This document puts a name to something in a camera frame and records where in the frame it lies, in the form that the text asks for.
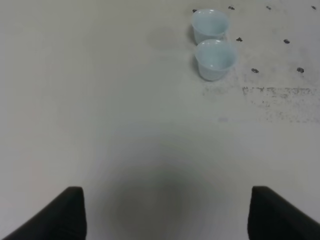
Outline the far light blue teacup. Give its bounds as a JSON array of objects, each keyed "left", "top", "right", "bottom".
[{"left": 191, "top": 8, "right": 230, "bottom": 45}]

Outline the near light blue teacup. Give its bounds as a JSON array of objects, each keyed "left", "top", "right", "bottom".
[{"left": 194, "top": 39, "right": 237, "bottom": 82}]

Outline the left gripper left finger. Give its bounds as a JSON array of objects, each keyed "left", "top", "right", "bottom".
[{"left": 4, "top": 186, "right": 87, "bottom": 240}]

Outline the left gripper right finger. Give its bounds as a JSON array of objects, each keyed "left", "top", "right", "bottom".
[{"left": 247, "top": 186, "right": 320, "bottom": 240}]

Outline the light blue teacup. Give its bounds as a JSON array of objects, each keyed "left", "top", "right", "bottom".
[
  {"left": 194, "top": 39, "right": 237, "bottom": 82},
  {"left": 191, "top": 8, "right": 230, "bottom": 45}
]

